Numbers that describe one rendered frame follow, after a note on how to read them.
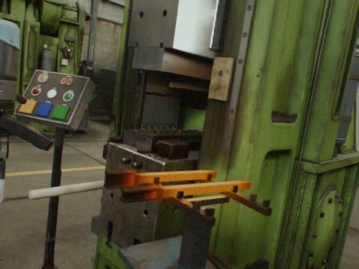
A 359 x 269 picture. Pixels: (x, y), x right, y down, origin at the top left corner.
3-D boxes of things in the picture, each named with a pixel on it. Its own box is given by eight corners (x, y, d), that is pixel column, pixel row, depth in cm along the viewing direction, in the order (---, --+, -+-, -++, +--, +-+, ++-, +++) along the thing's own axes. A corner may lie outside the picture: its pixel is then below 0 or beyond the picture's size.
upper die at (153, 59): (161, 70, 134) (164, 47, 133) (131, 68, 147) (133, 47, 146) (219, 82, 165) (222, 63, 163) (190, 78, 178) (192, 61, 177)
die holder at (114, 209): (149, 268, 131) (164, 162, 125) (97, 231, 156) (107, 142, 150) (226, 235, 172) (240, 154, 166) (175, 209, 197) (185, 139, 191)
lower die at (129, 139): (150, 153, 139) (152, 134, 138) (122, 143, 152) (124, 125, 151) (208, 148, 170) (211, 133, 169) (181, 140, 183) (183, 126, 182)
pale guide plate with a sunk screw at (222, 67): (225, 101, 127) (232, 57, 124) (207, 98, 133) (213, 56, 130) (228, 101, 128) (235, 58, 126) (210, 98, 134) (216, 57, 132)
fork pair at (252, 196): (206, 217, 75) (208, 209, 75) (192, 208, 79) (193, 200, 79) (269, 207, 89) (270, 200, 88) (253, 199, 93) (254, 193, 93)
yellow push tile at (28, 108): (30, 113, 163) (36, 100, 166) (18, 110, 165) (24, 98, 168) (32, 115, 165) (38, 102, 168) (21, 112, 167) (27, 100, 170)
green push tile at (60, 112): (63, 119, 157) (69, 106, 160) (50, 117, 159) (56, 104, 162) (65, 121, 159) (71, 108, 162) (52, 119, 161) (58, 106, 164)
